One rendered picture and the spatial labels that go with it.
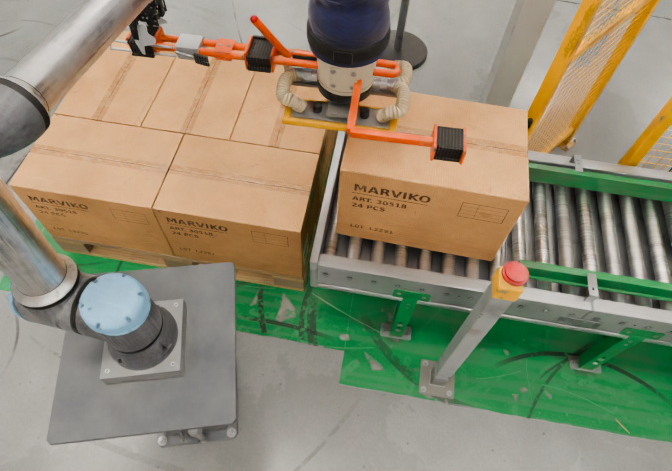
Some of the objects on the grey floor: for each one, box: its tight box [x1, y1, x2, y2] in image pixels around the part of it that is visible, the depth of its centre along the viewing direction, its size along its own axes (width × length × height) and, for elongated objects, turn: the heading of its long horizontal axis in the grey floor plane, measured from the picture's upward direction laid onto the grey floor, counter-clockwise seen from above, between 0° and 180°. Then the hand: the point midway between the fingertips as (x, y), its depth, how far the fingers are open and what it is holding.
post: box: [429, 266, 524, 388], centre depth 179 cm, size 7×7×100 cm
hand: (147, 40), depth 150 cm, fingers closed on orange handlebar, 9 cm apart
